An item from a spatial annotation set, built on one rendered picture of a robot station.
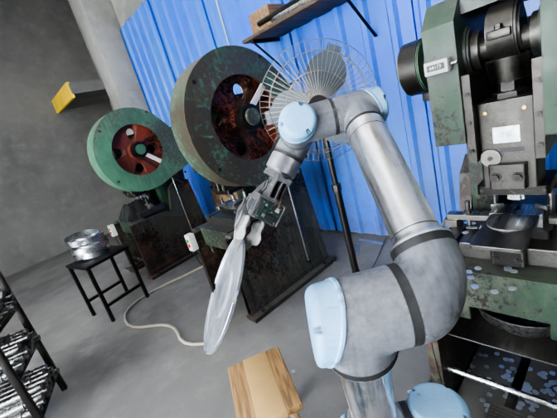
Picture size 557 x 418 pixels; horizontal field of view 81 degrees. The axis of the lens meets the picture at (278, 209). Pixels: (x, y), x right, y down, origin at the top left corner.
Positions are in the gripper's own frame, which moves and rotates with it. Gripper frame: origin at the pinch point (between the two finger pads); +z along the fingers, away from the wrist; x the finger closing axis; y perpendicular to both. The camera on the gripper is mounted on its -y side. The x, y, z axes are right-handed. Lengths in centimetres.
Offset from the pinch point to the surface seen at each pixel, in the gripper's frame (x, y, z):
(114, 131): -69, -272, -4
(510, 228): 76, 6, -39
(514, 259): 83, 7, -32
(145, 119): -51, -287, -29
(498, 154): 64, 0, -59
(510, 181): 70, 3, -53
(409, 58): 32, -22, -78
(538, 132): 61, 10, -65
